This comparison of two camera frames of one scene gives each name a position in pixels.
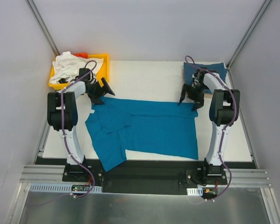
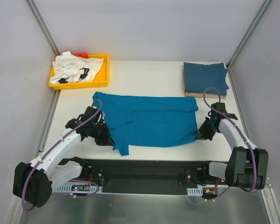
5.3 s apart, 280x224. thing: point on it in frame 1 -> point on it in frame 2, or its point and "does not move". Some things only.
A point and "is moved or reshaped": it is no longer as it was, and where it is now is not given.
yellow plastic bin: x=103 y=72 does not move
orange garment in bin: x=83 y=55 does not move
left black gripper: x=100 y=91 -> x=105 y=136
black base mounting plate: x=141 y=176 does not move
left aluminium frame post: x=43 y=28 does not move
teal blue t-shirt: x=148 y=128 is moved or reshaped
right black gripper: x=192 y=95 -> x=203 y=130
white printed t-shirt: x=67 y=66 does not move
